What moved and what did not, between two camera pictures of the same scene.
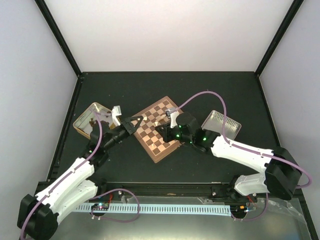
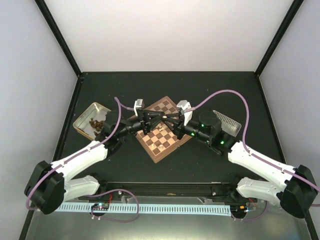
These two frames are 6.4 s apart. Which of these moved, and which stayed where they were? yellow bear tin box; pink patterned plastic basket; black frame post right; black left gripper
Moved: black left gripper
Stayed: pink patterned plastic basket; yellow bear tin box; black frame post right
